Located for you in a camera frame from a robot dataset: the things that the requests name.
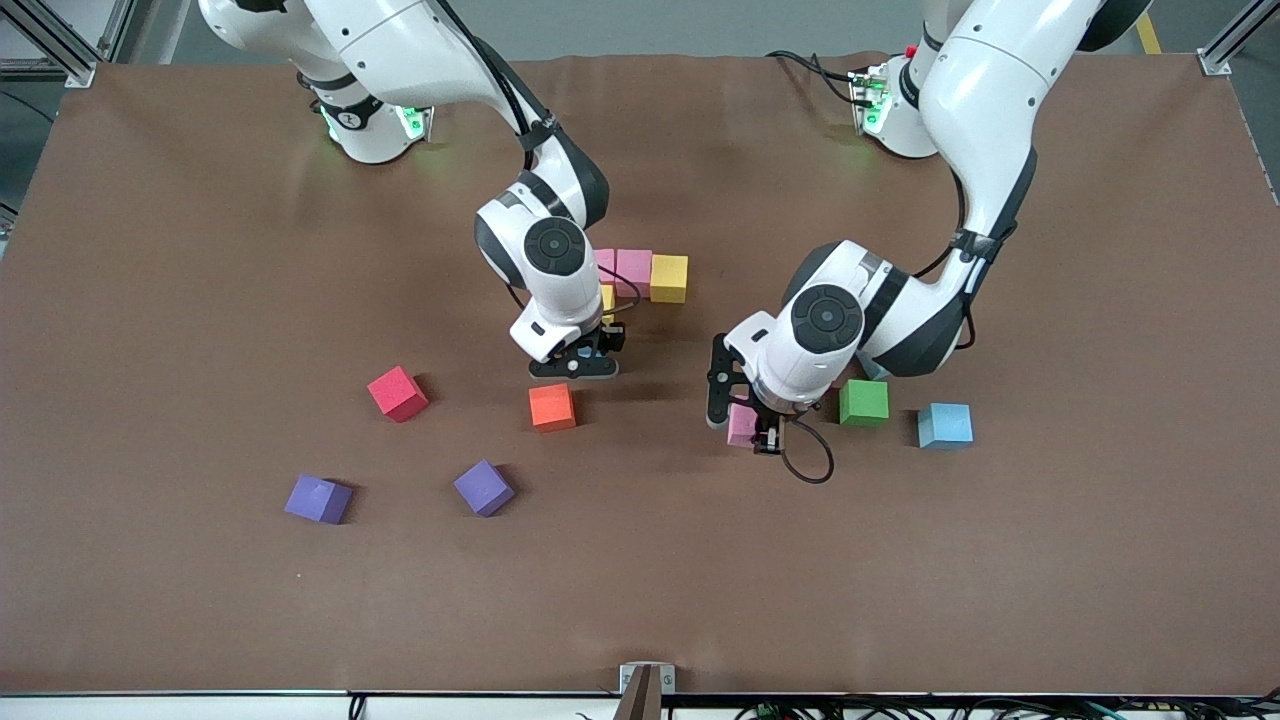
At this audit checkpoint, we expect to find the red foam cube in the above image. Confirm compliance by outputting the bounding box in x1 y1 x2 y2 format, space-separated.
366 365 430 424

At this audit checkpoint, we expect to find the purple foam cube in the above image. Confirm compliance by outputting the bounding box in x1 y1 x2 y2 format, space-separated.
284 474 354 526
453 459 516 518

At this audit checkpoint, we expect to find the grey metal camera bracket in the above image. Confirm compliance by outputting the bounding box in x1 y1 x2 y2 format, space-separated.
619 662 676 720

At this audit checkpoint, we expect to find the black left arm base cable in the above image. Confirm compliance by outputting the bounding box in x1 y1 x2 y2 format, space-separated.
766 50 866 106

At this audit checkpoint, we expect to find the white table edge rail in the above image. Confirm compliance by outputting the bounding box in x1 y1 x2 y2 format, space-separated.
0 688 1280 720

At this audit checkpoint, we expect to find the orange foam cube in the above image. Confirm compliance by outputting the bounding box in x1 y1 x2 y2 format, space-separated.
528 382 578 433

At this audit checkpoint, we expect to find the green foam cube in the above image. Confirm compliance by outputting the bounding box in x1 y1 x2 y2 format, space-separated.
838 379 891 428

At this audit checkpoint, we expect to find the brown table mat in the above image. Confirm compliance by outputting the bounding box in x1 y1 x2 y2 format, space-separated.
0 52 1280 696

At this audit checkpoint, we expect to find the black cable bundle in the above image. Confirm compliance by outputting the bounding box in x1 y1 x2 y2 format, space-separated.
735 696 1280 720

